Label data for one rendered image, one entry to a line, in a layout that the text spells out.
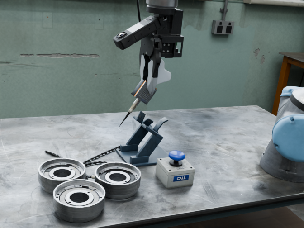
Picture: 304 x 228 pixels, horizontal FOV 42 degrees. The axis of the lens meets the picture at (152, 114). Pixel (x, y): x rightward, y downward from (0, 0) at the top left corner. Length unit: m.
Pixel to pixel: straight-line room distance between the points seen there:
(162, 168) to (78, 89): 1.64
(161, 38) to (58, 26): 1.52
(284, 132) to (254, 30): 2.12
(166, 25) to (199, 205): 0.43
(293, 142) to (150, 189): 0.34
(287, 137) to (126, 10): 1.77
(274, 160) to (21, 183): 0.63
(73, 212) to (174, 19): 0.50
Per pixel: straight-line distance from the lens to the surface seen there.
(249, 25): 2.94
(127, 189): 0.87
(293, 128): 0.89
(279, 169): 1.08
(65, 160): 0.96
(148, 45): 0.96
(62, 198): 0.84
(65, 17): 2.42
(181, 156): 0.94
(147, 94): 0.99
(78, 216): 0.80
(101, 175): 0.91
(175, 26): 0.97
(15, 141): 1.15
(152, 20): 0.95
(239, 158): 1.15
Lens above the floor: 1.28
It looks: 20 degrees down
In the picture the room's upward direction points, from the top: 6 degrees clockwise
